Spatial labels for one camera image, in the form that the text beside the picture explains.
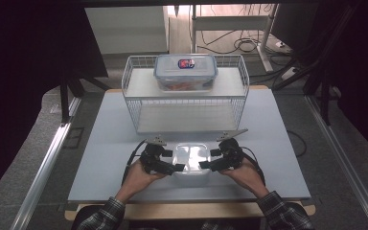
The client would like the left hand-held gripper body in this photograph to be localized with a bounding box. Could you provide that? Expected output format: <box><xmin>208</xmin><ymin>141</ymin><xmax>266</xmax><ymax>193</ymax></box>
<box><xmin>139</xmin><ymin>135</ymin><xmax>168</xmax><ymax>175</ymax></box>

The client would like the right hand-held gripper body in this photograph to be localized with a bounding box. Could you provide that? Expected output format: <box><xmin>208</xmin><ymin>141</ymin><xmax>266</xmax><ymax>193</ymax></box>
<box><xmin>216</xmin><ymin>127</ymin><xmax>249</xmax><ymax>171</ymax></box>

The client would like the white food container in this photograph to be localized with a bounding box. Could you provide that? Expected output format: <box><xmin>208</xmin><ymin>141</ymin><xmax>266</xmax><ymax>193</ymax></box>
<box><xmin>172</xmin><ymin>142</ymin><xmax>213</xmax><ymax>180</ymax></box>

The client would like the white wire shelf rack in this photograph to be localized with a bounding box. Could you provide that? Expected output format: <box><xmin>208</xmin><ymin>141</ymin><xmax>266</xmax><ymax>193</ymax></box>
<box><xmin>121</xmin><ymin>54</ymin><xmax>250</xmax><ymax>135</ymax></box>

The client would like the clear food container base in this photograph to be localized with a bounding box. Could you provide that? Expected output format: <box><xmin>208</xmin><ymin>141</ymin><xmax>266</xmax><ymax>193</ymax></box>
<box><xmin>155</xmin><ymin>76</ymin><xmax>217</xmax><ymax>94</ymax></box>

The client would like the clear lid with blue rim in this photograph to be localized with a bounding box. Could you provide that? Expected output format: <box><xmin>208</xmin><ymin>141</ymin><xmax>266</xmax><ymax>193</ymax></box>
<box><xmin>153</xmin><ymin>53</ymin><xmax>219</xmax><ymax>81</ymax></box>

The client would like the person's right hand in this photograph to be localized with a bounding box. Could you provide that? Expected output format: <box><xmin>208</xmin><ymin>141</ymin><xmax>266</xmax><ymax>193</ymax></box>
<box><xmin>219</xmin><ymin>157</ymin><xmax>269</xmax><ymax>199</ymax></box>

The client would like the person's left hand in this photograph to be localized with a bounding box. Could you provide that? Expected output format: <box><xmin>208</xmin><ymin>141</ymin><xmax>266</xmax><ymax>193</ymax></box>
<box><xmin>116</xmin><ymin>158</ymin><xmax>168</xmax><ymax>201</ymax></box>

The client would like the dark floor grate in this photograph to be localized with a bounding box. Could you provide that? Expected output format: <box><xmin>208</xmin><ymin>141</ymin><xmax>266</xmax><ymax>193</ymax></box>
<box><xmin>62</xmin><ymin>126</ymin><xmax>85</xmax><ymax>150</ymax></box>

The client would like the white power strip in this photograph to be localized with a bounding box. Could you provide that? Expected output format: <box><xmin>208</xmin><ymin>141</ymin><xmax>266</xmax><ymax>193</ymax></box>
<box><xmin>280</xmin><ymin>66</ymin><xmax>299</xmax><ymax>81</ymax></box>

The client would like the black metal stand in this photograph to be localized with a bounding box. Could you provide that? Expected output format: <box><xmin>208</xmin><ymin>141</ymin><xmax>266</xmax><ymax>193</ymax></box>
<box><xmin>302</xmin><ymin>71</ymin><xmax>334</xmax><ymax>127</ymax></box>
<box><xmin>58</xmin><ymin>71</ymin><xmax>111</xmax><ymax>125</ymax></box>

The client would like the white cabinet panel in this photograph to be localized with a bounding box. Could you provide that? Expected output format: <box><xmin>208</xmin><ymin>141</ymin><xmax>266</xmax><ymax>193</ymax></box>
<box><xmin>83</xmin><ymin>6</ymin><xmax>169</xmax><ymax>56</ymax></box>

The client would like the dark monitor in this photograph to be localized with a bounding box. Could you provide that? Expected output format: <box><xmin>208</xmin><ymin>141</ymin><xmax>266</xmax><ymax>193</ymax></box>
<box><xmin>270</xmin><ymin>3</ymin><xmax>320</xmax><ymax>52</ymax></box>

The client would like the dark curtain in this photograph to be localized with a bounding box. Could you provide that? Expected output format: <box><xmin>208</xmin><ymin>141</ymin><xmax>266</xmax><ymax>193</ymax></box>
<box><xmin>315</xmin><ymin>0</ymin><xmax>368</xmax><ymax>158</ymax></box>
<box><xmin>0</xmin><ymin>0</ymin><xmax>109</xmax><ymax>207</ymax></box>

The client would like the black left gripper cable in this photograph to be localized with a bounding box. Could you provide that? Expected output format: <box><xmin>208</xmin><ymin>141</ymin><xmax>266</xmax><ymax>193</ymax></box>
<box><xmin>121</xmin><ymin>139</ymin><xmax>147</xmax><ymax>187</ymax></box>

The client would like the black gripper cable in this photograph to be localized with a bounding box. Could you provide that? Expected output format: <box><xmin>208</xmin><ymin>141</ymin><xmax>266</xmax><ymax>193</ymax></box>
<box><xmin>240</xmin><ymin>146</ymin><xmax>266</xmax><ymax>187</ymax></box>
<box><xmin>121</xmin><ymin>139</ymin><xmax>147</xmax><ymax>187</ymax></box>

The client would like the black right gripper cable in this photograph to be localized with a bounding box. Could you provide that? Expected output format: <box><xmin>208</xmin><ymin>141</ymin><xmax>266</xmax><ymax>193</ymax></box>
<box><xmin>240</xmin><ymin>146</ymin><xmax>266</xmax><ymax>187</ymax></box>

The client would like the black floor cable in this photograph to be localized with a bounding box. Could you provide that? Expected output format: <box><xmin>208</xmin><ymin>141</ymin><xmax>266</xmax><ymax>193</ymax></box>
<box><xmin>287</xmin><ymin>129</ymin><xmax>308</xmax><ymax>158</ymax></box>

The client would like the aluminium rail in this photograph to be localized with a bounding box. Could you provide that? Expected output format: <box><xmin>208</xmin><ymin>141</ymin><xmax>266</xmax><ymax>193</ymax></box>
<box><xmin>304</xmin><ymin>95</ymin><xmax>368</xmax><ymax>230</ymax></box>
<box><xmin>10</xmin><ymin>122</ymin><xmax>73</xmax><ymax>230</ymax></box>

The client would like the tangle of black floor cables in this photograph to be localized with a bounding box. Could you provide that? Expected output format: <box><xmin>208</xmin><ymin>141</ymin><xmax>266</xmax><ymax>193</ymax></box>
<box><xmin>195</xmin><ymin>28</ymin><xmax>290</xmax><ymax>56</ymax></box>

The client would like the white desk frame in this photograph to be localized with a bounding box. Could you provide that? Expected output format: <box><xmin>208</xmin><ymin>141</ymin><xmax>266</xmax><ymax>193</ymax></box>
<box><xmin>190</xmin><ymin>3</ymin><xmax>281</xmax><ymax>73</ymax></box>

